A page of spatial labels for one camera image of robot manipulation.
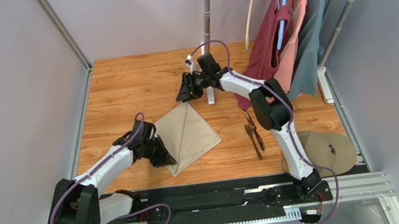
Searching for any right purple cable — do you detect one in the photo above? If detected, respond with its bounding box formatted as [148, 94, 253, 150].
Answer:
[184, 26, 344, 224]

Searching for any teal shirt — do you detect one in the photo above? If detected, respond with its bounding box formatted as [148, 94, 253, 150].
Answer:
[287, 0, 326, 100]

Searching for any beige wooden hanger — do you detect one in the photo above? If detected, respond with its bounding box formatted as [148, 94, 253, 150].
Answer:
[245, 0, 254, 51]

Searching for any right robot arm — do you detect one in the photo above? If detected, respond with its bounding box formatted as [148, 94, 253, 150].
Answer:
[177, 53, 321, 196]

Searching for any beige cloth napkin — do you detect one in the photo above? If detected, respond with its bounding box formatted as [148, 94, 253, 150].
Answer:
[155, 102, 222, 177]

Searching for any right white rack foot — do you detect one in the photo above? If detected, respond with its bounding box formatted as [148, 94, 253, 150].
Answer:
[317, 66, 335, 104]

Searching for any left aluminium corner post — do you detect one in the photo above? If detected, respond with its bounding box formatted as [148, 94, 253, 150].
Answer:
[32, 0, 91, 75]

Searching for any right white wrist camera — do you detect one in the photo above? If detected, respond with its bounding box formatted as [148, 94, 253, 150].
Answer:
[185, 55, 194, 68]

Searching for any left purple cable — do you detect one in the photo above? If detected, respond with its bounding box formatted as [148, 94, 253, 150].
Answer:
[36, 109, 174, 224]

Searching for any beige baseball cap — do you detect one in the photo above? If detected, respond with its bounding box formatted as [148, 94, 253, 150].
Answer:
[273, 131, 357, 180]

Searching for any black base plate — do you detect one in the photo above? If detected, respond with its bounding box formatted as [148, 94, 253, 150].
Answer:
[108, 173, 346, 224]

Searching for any left rack pole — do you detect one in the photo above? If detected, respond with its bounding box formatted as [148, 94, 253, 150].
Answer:
[201, 0, 211, 54]

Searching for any pink shirt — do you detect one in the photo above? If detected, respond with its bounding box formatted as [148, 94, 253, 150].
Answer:
[274, 0, 307, 93]

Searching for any aluminium frame rail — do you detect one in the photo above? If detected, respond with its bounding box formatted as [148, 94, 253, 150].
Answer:
[110, 171, 399, 224]

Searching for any maroon tank top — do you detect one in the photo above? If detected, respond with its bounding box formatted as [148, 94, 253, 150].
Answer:
[222, 0, 307, 112]

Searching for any purple cable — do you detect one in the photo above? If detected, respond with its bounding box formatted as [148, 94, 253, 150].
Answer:
[184, 26, 344, 224]
[36, 109, 174, 224]

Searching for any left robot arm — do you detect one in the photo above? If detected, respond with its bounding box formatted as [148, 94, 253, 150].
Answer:
[48, 120, 177, 224]

